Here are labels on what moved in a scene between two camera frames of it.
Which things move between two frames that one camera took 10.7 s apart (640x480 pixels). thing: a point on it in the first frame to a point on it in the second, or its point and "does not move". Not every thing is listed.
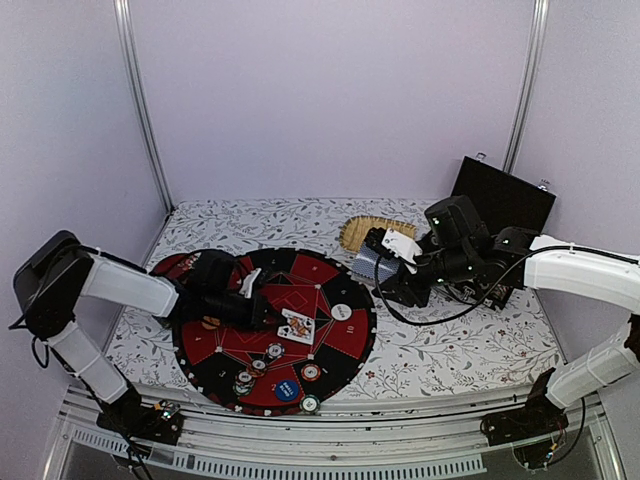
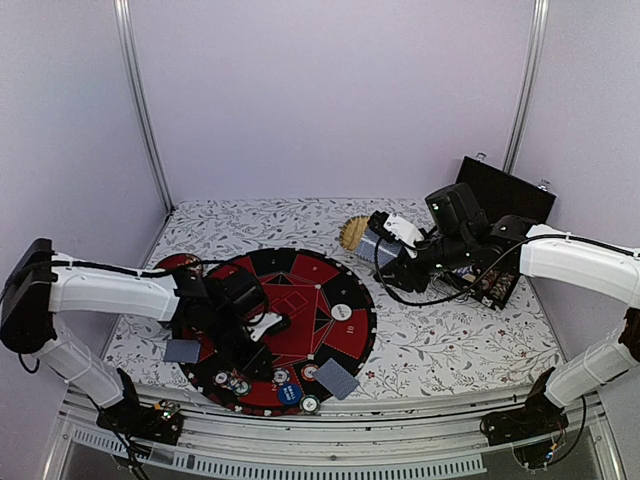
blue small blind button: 287,390 does not move
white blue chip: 275,350 to 280,376
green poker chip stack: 310,404 does not move
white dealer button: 341,311 does not move
